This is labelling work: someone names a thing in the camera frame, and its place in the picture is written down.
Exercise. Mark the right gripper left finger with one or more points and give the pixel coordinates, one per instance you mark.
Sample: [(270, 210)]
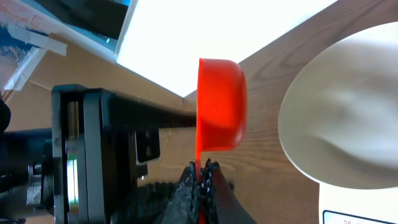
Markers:
[(184, 205)]

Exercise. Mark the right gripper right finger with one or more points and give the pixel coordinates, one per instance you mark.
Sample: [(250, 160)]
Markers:
[(220, 204)]

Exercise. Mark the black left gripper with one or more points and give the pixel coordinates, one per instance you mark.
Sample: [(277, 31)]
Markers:
[(74, 155)]

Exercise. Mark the red plastic measuring scoop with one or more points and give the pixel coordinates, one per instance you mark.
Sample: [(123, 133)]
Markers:
[(221, 107)]

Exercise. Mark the white digital kitchen scale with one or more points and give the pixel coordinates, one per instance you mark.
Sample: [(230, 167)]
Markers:
[(338, 205)]

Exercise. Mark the white ceramic bowl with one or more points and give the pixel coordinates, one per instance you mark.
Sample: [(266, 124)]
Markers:
[(338, 119)]

